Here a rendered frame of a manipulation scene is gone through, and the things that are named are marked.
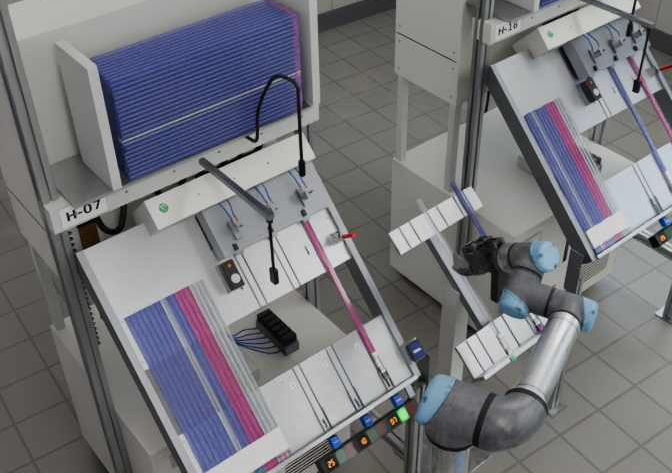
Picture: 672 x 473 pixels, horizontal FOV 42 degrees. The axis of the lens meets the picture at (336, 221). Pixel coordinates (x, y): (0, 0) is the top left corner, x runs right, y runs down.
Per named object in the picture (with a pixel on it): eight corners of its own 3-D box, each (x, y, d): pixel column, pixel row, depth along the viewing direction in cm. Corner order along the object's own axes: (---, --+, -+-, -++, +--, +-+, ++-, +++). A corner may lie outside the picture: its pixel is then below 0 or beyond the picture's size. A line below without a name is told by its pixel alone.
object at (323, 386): (407, 375, 250) (413, 374, 247) (209, 505, 218) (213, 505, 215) (377, 315, 250) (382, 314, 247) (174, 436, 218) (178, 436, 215)
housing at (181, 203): (296, 171, 253) (316, 157, 241) (145, 241, 230) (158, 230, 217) (283, 146, 253) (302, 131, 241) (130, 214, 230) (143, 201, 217)
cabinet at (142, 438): (351, 460, 312) (350, 337, 274) (180, 578, 278) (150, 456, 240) (247, 355, 352) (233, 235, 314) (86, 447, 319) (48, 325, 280)
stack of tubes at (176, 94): (303, 108, 233) (299, 13, 216) (129, 181, 208) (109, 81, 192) (275, 89, 241) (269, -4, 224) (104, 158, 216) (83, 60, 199)
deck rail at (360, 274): (410, 376, 253) (421, 375, 248) (405, 379, 252) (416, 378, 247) (296, 155, 253) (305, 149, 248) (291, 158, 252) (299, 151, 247)
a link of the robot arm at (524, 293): (540, 317, 204) (556, 276, 207) (494, 302, 208) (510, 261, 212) (541, 329, 211) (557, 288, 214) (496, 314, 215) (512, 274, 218)
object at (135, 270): (344, 260, 252) (352, 257, 248) (139, 372, 220) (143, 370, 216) (291, 157, 252) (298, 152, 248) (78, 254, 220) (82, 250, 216)
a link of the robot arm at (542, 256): (533, 264, 207) (545, 233, 210) (501, 265, 216) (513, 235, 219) (554, 281, 210) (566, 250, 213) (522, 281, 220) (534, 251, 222)
